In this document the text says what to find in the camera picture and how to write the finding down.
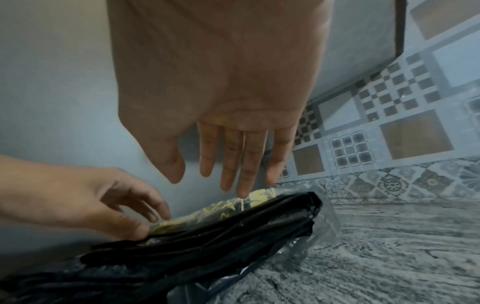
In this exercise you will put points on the person's right hand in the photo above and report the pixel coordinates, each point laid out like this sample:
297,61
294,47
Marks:
221,74

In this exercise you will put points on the person's left hand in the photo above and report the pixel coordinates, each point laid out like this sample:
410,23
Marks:
63,193

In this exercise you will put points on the clear plastic packet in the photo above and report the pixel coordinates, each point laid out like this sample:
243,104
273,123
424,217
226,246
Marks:
322,225

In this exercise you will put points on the yellow paper label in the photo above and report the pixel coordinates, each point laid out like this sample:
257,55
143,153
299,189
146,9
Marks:
221,209

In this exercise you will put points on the black folded plastic bags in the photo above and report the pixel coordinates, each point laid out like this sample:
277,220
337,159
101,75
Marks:
210,240

